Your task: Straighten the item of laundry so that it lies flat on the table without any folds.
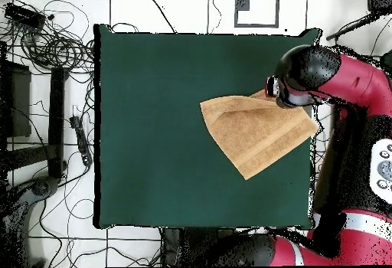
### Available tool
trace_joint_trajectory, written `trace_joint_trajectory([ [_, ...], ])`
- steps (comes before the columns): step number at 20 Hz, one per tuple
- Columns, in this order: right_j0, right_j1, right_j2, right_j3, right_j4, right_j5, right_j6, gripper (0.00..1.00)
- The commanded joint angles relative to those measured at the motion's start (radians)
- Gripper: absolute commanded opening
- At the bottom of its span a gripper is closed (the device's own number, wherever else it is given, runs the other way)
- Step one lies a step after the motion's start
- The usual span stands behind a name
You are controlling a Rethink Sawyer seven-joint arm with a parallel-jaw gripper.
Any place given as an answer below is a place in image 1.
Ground dark green table cloth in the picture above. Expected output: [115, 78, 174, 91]
[93, 23, 321, 230]

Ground black rod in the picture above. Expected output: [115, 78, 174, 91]
[325, 11, 382, 41]

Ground black device box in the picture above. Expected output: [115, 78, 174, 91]
[366, 0, 392, 14]

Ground black power strip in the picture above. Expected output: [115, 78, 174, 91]
[69, 115, 93, 167]

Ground tan terry towel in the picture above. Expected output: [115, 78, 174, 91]
[199, 88, 320, 181]

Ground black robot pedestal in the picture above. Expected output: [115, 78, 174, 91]
[161, 227, 224, 267]

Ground dark green hanging cloth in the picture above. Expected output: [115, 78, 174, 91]
[381, 50, 392, 70]

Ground grey tripod base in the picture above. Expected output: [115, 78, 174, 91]
[0, 175, 60, 267]

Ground long black cable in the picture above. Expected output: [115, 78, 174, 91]
[142, 0, 178, 34]

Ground black stand bar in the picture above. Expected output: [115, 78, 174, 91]
[47, 66, 69, 180]

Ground black hub box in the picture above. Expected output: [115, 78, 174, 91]
[4, 2, 47, 29]

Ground tangled black cables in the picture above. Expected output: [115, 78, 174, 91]
[0, 0, 96, 76]

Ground dark flat panel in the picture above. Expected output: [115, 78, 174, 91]
[0, 60, 32, 139]

